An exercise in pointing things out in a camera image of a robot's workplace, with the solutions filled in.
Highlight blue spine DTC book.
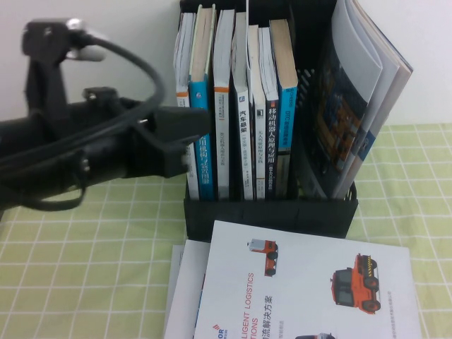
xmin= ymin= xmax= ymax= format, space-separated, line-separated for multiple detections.
xmin=268 ymin=19 xmax=299 ymax=199

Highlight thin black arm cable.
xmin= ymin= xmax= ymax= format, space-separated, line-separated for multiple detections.
xmin=0 ymin=155 xmax=89 ymax=213

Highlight brochure with container port cover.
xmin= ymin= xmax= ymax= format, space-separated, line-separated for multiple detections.
xmin=296 ymin=0 xmax=385 ymax=199

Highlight thick black camera cable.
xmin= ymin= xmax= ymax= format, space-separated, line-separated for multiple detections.
xmin=0 ymin=19 xmax=167 ymax=170

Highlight blue spine mechanical design book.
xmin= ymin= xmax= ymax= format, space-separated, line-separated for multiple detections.
xmin=189 ymin=6 xmax=218 ymax=201

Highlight black spine mobile robot book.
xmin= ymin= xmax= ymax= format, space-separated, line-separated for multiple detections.
xmin=257 ymin=27 xmax=281 ymax=201

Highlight black plastic book holder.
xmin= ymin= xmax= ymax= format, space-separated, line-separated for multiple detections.
xmin=179 ymin=0 xmax=359 ymax=244

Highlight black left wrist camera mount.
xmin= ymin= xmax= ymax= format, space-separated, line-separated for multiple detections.
xmin=21 ymin=19 xmax=69 ymax=119

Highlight thick white orange-banded book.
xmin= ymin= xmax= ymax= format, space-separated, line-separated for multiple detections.
xmin=213 ymin=9 xmax=236 ymax=201

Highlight white brochure with orange trucks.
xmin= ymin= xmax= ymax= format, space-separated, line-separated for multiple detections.
xmin=192 ymin=220 xmax=424 ymax=339

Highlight white spine driverless car book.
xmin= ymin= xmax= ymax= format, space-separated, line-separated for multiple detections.
xmin=247 ymin=24 xmax=267 ymax=201

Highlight plain white brochure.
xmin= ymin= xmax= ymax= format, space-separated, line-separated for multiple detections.
xmin=162 ymin=239 xmax=213 ymax=339

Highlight thin white orange-banded book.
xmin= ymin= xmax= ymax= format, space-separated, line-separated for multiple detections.
xmin=172 ymin=12 xmax=201 ymax=199

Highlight thin white booklet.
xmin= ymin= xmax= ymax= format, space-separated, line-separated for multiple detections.
xmin=244 ymin=0 xmax=256 ymax=107

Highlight white spine car suspension book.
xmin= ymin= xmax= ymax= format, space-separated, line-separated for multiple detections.
xmin=231 ymin=12 xmax=255 ymax=201

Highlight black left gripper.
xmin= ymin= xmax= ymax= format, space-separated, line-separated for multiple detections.
xmin=112 ymin=101 xmax=211 ymax=179

